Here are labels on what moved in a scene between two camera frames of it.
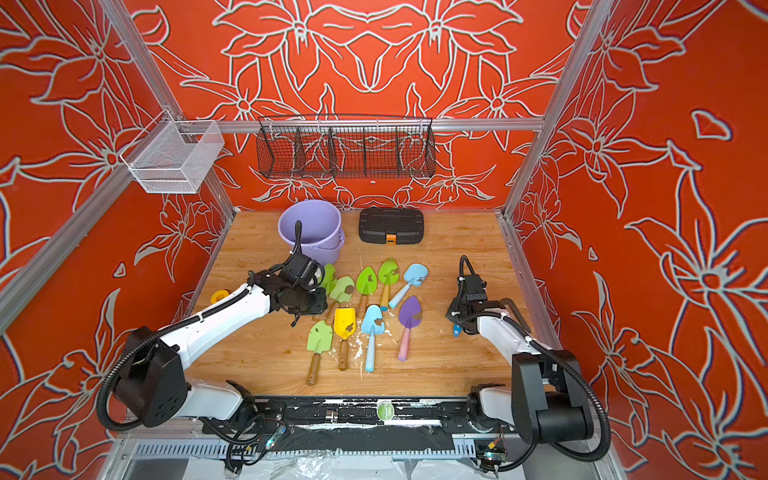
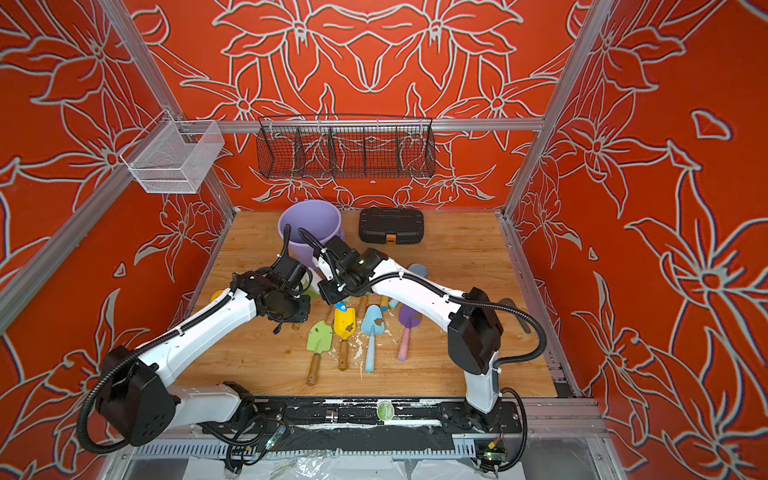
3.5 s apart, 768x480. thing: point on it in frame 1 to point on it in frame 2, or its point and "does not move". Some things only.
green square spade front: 320,340 does not move
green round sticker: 385,410 does not move
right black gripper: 456,311 to 335,292
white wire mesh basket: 173,157 does not move
